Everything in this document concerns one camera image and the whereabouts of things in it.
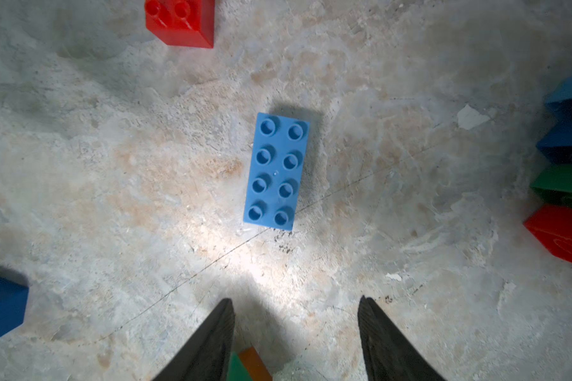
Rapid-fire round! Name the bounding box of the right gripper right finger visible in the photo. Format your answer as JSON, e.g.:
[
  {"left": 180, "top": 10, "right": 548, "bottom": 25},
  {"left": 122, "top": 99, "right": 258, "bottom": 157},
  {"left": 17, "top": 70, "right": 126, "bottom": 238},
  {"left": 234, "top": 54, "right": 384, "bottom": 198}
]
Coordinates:
[{"left": 357, "top": 296, "right": 444, "bottom": 381}]

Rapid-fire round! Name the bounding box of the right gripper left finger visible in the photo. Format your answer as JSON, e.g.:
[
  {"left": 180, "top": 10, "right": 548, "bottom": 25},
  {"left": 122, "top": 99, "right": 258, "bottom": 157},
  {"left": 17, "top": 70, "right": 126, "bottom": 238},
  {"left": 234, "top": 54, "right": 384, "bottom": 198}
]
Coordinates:
[{"left": 155, "top": 298, "right": 235, "bottom": 381}]

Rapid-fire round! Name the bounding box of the small red lego brick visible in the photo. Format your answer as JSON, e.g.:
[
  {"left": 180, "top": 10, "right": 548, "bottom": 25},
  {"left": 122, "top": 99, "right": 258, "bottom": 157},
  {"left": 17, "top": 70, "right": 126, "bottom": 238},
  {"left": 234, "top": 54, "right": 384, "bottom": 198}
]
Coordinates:
[{"left": 144, "top": 0, "right": 215, "bottom": 49}]

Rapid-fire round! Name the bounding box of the blue small lego brick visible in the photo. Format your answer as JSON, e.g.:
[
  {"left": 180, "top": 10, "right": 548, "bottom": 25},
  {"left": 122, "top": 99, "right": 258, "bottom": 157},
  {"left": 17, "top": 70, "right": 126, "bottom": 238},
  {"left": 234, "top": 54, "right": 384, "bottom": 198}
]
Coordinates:
[{"left": 0, "top": 277, "right": 29, "bottom": 337}]

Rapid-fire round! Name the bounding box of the green long lego brick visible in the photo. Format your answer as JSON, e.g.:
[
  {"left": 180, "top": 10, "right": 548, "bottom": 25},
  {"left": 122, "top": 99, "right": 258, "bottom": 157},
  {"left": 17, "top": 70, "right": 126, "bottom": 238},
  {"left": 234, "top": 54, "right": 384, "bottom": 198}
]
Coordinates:
[{"left": 531, "top": 164, "right": 572, "bottom": 209}]

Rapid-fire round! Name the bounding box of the light blue brick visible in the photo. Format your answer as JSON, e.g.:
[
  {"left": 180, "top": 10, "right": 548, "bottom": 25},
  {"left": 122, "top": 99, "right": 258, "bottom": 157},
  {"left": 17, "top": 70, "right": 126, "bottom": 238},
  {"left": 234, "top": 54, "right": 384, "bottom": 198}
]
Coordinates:
[{"left": 243, "top": 113, "right": 310, "bottom": 231}]

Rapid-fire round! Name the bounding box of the orange lego brick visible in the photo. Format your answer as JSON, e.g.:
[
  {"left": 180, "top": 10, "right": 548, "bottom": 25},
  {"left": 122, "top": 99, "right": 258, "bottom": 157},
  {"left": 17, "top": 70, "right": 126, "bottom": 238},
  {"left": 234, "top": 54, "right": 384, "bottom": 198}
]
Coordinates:
[{"left": 238, "top": 347, "right": 273, "bottom": 381}]

